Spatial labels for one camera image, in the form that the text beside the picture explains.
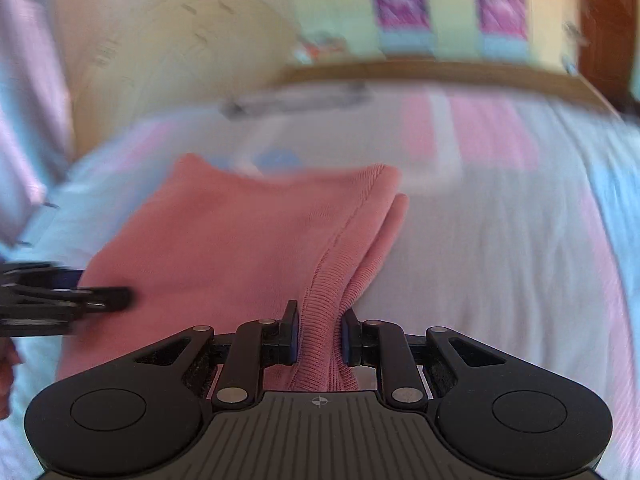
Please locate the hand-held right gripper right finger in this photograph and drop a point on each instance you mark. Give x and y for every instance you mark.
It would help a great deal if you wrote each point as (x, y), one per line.
(346, 337)

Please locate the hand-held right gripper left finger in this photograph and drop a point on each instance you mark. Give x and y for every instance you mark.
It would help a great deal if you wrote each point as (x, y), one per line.
(294, 336)

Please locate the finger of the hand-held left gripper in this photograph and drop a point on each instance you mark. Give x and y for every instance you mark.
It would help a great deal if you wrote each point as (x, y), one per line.
(105, 298)
(62, 278)

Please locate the pink knit sweater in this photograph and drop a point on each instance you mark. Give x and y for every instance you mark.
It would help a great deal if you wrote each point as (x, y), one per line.
(240, 240)

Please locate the person's left hand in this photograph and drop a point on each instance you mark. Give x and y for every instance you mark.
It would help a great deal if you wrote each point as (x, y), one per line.
(7, 375)

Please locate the pale pink cloth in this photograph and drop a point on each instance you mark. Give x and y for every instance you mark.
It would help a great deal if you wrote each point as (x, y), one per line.
(30, 100)

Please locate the pastel patchwork bed sheet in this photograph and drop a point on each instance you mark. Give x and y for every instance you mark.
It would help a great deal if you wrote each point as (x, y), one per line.
(500, 240)

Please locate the cream arched headboard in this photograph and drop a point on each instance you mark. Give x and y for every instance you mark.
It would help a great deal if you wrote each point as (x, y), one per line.
(170, 60)

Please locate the pink calendar poster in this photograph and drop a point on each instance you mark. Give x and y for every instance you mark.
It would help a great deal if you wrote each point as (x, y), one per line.
(502, 12)
(400, 10)

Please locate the cream wardrobe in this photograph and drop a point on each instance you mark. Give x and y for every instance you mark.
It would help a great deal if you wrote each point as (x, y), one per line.
(450, 10)

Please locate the brown wooden door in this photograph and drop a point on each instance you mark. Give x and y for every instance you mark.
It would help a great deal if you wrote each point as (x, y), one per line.
(607, 25)

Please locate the wooden bed frame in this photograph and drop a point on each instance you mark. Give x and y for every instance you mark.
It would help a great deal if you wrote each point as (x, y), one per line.
(450, 74)

